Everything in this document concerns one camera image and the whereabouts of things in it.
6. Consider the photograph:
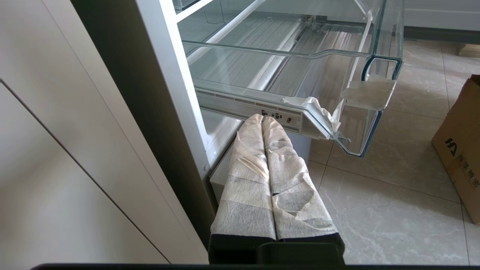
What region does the beige cabinet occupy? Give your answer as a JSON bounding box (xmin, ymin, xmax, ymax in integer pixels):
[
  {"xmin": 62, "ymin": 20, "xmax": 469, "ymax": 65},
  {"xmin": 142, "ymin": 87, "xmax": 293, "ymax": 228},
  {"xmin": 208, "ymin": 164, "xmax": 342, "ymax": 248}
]
[{"xmin": 0, "ymin": 0, "xmax": 209, "ymax": 270}]

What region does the brown cardboard box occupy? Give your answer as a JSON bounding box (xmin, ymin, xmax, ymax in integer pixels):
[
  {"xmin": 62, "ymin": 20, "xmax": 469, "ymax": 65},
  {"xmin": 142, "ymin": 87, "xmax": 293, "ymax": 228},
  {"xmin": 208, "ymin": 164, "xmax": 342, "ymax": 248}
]
[{"xmin": 431, "ymin": 74, "xmax": 480, "ymax": 225}]

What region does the white fridge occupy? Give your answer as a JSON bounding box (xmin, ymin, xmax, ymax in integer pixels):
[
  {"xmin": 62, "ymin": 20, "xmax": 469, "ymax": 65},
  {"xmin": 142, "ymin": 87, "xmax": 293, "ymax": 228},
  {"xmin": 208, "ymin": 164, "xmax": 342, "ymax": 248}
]
[{"xmin": 71, "ymin": 0, "xmax": 370, "ymax": 248}]

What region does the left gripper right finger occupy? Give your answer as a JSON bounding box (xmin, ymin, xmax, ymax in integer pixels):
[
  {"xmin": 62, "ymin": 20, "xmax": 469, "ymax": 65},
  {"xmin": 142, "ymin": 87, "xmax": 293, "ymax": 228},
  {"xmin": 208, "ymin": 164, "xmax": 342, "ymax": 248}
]
[{"xmin": 257, "ymin": 116, "xmax": 345, "ymax": 264}]

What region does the clear plastic fridge drawer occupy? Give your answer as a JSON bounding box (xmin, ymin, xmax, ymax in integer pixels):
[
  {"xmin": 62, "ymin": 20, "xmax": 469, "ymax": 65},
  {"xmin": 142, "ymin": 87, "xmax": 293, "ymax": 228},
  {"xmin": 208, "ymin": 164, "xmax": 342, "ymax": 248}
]
[{"xmin": 172, "ymin": 0, "xmax": 405, "ymax": 157}]

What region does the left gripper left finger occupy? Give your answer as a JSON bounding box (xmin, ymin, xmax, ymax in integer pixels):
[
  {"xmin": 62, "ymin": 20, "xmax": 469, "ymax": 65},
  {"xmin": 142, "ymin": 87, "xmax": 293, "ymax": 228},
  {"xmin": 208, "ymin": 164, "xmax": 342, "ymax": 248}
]
[{"xmin": 208, "ymin": 114, "xmax": 277, "ymax": 264}]

